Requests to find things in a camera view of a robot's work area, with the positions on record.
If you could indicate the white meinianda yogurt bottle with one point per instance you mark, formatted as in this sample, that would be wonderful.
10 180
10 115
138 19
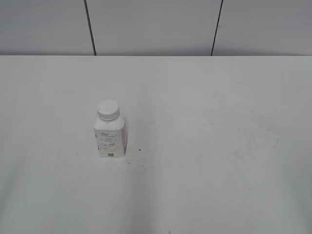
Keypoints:
111 137

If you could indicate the white bottle cap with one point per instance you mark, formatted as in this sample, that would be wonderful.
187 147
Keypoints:
108 110

